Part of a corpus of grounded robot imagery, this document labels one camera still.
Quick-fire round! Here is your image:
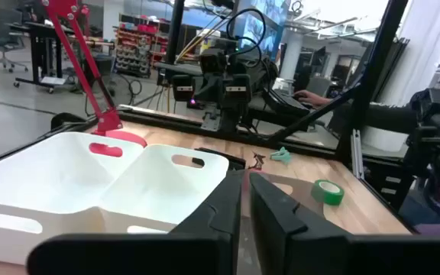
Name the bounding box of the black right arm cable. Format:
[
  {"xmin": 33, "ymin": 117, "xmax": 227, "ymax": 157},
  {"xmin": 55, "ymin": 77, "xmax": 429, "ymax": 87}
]
[{"xmin": 225, "ymin": 8, "xmax": 267, "ymax": 70}]

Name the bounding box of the white curtain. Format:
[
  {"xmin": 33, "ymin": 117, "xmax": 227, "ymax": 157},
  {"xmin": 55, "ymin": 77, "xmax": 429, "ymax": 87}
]
[{"xmin": 372, "ymin": 0, "xmax": 440, "ymax": 154}]

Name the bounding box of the white plastic bin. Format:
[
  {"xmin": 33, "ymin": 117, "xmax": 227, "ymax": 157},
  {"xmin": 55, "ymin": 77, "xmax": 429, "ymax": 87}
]
[
  {"xmin": 99, "ymin": 144, "xmax": 231, "ymax": 235},
  {"xmin": 0, "ymin": 131, "xmax": 147, "ymax": 267}
]

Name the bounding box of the dark office chair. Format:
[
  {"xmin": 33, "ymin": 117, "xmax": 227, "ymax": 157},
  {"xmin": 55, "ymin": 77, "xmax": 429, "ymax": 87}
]
[{"xmin": 0, "ymin": 8, "xmax": 29, "ymax": 73}]

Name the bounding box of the person's hand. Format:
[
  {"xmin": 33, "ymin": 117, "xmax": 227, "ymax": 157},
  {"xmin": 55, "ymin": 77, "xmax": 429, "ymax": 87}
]
[{"xmin": 294, "ymin": 89, "xmax": 334, "ymax": 108}]

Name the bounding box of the black keyboard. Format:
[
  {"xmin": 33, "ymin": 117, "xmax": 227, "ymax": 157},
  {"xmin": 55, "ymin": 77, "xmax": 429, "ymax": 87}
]
[{"xmin": 264, "ymin": 88, "xmax": 311, "ymax": 118}]

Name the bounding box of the red desk lamp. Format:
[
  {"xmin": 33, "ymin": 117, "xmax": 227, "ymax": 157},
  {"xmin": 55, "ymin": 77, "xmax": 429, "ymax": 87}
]
[{"xmin": 40, "ymin": 0, "xmax": 148, "ymax": 158}]

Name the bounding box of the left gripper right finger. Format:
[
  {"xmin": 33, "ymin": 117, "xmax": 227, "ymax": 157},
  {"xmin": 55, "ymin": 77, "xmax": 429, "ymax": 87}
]
[{"xmin": 248, "ymin": 172, "xmax": 350, "ymax": 275}]

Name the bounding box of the red parts bin shelf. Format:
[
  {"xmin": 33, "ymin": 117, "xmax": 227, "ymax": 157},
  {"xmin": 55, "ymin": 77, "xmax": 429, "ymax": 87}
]
[{"xmin": 112, "ymin": 13, "xmax": 170, "ymax": 79}]

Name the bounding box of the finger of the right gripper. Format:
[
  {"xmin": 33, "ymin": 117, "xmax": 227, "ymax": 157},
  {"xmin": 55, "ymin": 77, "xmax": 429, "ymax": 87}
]
[
  {"xmin": 196, "ymin": 74, "xmax": 213, "ymax": 103},
  {"xmin": 210, "ymin": 74, "xmax": 225, "ymax": 103}
]

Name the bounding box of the teal staple remover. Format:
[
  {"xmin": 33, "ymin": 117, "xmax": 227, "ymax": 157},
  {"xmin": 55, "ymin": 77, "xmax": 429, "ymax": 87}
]
[{"xmin": 269, "ymin": 147, "xmax": 293, "ymax": 166}]

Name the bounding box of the black wheeled desk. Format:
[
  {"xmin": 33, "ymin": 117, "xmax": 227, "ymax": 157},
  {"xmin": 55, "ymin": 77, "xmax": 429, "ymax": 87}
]
[{"xmin": 5, "ymin": 21, "xmax": 78, "ymax": 95}]

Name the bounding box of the silver aluminium profile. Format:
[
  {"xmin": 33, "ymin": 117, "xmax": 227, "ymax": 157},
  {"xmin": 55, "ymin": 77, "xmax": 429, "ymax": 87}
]
[{"xmin": 351, "ymin": 128, "xmax": 365, "ymax": 180}]

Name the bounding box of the green tape roll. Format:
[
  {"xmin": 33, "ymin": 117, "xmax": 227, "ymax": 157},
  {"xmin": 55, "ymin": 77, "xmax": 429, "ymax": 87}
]
[{"xmin": 310, "ymin": 179, "xmax": 345, "ymax": 207}]

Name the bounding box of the black aluminium table frame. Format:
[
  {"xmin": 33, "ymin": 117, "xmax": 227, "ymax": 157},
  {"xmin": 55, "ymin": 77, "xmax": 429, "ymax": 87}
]
[{"xmin": 50, "ymin": 0, "xmax": 416, "ymax": 215}]

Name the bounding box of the blue display screen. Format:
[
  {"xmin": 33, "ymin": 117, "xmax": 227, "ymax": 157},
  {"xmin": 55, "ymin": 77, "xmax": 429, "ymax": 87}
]
[{"xmin": 242, "ymin": 0, "xmax": 292, "ymax": 58}]

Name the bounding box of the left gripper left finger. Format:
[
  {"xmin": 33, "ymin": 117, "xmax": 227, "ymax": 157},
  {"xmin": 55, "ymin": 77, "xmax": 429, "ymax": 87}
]
[{"xmin": 169, "ymin": 170, "xmax": 246, "ymax": 275}]

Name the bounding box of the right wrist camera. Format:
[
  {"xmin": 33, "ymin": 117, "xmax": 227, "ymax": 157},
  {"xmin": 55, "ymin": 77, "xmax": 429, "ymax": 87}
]
[{"xmin": 199, "ymin": 47, "xmax": 228, "ymax": 76}]

